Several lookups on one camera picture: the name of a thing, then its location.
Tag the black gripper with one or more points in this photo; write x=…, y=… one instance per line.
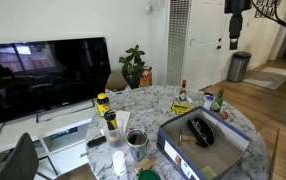
x=238, y=6

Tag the dark blue cardboard box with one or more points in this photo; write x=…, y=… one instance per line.
x=216, y=156

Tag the orange game box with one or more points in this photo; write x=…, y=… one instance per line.
x=146, y=77

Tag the dark jar yellow lid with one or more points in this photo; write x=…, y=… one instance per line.
x=103, y=105

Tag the green round lid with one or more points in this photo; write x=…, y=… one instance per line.
x=149, y=175

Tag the plain white door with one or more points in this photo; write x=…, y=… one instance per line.
x=204, y=40

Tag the steel trash can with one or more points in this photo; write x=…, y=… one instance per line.
x=238, y=68

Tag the grey beige floor rug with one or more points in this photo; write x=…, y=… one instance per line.
x=266, y=78

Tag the open tin can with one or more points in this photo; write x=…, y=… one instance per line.
x=208, y=93

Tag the green bottle red cap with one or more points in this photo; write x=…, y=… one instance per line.
x=218, y=103

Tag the white bottle blue cap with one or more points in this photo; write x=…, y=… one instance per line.
x=208, y=103

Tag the brown hot sauce bottle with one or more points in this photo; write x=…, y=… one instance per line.
x=183, y=91

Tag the small white spice bottle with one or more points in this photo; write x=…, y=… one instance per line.
x=189, y=100

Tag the small jar red cap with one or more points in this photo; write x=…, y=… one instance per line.
x=224, y=115

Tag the white round thermostat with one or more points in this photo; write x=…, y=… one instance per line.
x=149, y=8

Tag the yellow packet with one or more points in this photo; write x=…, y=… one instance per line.
x=181, y=108

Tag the black oval case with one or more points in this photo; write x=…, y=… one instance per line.
x=204, y=131

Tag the green potted plant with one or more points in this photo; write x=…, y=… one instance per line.
x=133, y=63

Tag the green sticky note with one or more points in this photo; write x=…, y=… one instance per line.
x=208, y=172

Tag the steel tumbler cup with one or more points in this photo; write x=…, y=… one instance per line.
x=137, y=146

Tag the light wooden block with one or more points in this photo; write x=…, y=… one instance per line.
x=145, y=164

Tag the white pill bottle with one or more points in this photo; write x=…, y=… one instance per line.
x=119, y=163

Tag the black remote control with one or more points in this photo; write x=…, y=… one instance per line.
x=96, y=141

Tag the black flat screen television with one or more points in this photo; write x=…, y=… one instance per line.
x=46, y=76

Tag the white television stand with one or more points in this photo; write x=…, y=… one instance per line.
x=69, y=156

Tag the dark grey chair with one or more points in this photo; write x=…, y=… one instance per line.
x=21, y=160

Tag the white wall heater grille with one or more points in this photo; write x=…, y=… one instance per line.
x=178, y=40

